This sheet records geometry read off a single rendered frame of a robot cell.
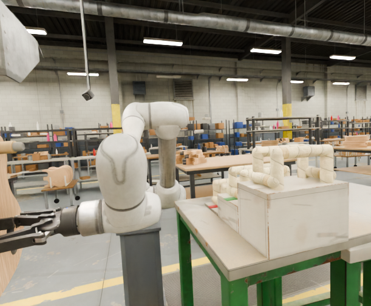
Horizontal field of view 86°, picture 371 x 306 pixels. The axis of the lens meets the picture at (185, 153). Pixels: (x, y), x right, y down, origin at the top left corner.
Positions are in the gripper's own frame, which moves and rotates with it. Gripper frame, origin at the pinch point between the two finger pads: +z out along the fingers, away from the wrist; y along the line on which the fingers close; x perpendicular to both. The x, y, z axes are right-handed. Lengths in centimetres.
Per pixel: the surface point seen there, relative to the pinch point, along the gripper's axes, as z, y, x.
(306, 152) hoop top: -79, -13, 16
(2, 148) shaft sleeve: -3.7, 6.7, 19.0
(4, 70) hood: -12.6, -4.7, 35.6
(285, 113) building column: -742, 705, -13
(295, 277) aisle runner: -164, 57, -117
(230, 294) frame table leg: -55, -18, -17
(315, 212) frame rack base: -81, -17, 0
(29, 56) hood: -12.9, 7.3, 40.7
